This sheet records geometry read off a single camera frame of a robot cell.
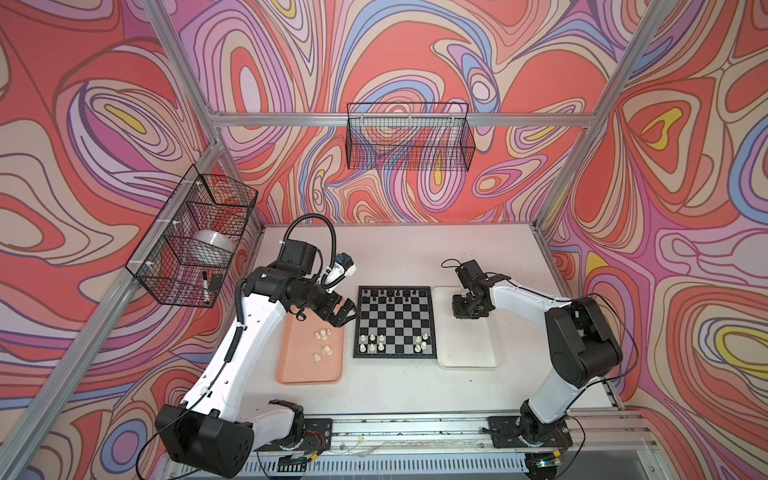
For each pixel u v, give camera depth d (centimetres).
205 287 72
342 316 64
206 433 36
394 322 91
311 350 88
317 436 72
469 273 77
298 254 57
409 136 96
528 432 66
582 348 47
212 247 70
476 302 72
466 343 87
